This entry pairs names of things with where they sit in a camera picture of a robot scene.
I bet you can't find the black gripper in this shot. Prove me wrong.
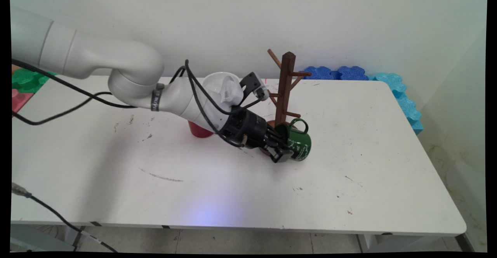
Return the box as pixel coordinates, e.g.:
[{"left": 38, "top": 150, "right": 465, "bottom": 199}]
[{"left": 219, "top": 108, "right": 294, "bottom": 164}]

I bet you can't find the green enamel mug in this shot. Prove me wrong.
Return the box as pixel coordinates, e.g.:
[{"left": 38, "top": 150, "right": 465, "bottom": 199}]
[{"left": 275, "top": 118, "right": 312, "bottom": 162}]

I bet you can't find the dark wooden mug tree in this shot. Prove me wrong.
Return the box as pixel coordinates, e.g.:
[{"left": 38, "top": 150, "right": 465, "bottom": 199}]
[{"left": 258, "top": 49, "right": 312, "bottom": 157}]

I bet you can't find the red enamel mug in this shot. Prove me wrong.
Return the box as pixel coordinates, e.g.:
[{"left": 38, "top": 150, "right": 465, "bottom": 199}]
[{"left": 188, "top": 120, "right": 215, "bottom": 138}]

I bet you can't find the dark blue foam mat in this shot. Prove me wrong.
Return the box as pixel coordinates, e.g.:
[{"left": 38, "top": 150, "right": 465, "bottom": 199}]
[
  {"left": 303, "top": 66, "right": 339, "bottom": 80},
  {"left": 336, "top": 66, "right": 369, "bottom": 81}
]

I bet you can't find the light blue foam mat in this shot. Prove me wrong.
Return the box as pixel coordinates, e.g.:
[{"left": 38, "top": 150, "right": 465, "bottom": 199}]
[
  {"left": 408, "top": 118, "right": 424, "bottom": 135},
  {"left": 395, "top": 95, "right": 422, "bottom": 122},
  {"left": 369, "top": 73, "right": 407, "bottom": 98}
]

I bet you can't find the white table leg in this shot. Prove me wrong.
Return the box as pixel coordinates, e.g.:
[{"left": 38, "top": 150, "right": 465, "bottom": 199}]
[
  {"left": 357, "top": 234, "right": 384, "bottom": 253},
  {"left": 11, "top": 225, "right": 85, "bottom": 253}
]

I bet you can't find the dark table leg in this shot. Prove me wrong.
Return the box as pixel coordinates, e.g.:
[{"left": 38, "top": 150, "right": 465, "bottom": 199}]
[{"left": 455, "top": 234, "right": 475, "bottom": 253}]

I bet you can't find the pink foam mat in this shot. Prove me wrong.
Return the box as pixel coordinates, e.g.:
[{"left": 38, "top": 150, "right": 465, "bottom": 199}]
[{"left": 12, "top": 89, "right": 36, "bottom": 117}]

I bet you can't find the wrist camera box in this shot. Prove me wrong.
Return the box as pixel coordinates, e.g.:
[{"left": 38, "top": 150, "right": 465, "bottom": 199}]
[{"left": 239, "top": 72, "right": 270, "bottom": 101}]

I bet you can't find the grey velcro strap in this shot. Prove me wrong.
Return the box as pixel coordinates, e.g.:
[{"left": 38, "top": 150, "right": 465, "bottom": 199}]
[{"left": 151, "top": 84, "right": 165, "bottom": 112}]

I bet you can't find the black camera cable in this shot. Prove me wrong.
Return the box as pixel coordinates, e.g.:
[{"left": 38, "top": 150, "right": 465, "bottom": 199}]
[{"left": 12, "top": 59, "right": 261, "bottom": 115}]

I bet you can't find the black cable brass plug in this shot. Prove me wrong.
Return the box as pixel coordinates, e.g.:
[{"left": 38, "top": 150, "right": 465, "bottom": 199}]
[{"left": 12, "top": 66, "right": 250, "bottom": 148}]

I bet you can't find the black cable grey connector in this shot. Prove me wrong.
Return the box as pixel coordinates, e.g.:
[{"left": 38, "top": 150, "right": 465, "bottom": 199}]
[{"left": 11, "top": 182, "right": 119, "bottom": 253}]

